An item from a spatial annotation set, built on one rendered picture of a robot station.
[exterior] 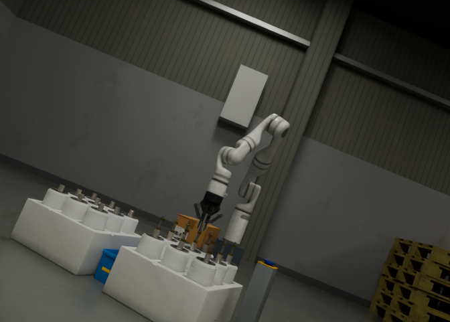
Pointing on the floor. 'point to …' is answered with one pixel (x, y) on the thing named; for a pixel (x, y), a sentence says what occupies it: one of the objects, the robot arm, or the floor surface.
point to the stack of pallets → (396, 310)
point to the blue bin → (106, 264)
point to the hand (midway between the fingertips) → (201, 226)
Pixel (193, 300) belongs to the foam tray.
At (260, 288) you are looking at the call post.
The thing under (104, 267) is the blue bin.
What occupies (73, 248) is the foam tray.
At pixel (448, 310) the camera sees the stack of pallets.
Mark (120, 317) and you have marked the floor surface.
